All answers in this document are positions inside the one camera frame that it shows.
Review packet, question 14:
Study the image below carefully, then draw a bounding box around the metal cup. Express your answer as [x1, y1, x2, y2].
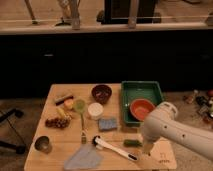
[34, 136, 52, 154]

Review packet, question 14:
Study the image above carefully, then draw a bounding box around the blue sponge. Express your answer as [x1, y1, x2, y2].
[98, 118, 117, 131]

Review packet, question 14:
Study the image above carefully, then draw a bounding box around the green plastic tray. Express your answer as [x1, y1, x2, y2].
[121, 81, 164, 127]

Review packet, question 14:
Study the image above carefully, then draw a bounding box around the orange bowl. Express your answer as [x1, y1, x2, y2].
[129, 99, 155, 121]

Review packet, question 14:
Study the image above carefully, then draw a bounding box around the bunch of dark grapes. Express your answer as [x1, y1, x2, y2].
[45, 117, 70, 129]

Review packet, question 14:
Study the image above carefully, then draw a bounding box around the grey blue cloth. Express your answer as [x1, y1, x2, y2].
[63, 144, 103, 171]

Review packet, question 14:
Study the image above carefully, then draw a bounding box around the white handled brush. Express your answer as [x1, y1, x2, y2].
[92, 136, 138, 161]

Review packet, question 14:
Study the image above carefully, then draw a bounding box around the green pepper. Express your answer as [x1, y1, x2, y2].
[123, 139, 142, 147]

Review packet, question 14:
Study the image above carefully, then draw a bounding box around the black chair base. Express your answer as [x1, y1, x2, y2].
[0, 107, 28, 155]

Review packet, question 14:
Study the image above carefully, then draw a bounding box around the yellow corn toy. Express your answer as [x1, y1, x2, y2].
[56, 107, 71, 119]

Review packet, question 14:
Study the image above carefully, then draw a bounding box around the green spatula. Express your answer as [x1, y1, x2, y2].
[73, 99, 87, 144]

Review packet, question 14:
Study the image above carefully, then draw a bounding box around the brown sushi toy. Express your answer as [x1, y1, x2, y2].
[54, 95, 74, 106]

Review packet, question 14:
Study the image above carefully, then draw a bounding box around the orange fruit toy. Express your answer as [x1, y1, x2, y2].
[64, 99, 74, 110]

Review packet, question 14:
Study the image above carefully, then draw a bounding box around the white round container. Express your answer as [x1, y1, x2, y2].
[88, 103, 103, 120]

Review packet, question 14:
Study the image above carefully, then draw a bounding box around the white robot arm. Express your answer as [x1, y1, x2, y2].
[141, 102, 213, 161]

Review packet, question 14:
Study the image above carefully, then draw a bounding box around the purple bowl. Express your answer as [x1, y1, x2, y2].
[92, 84, 112, 104]

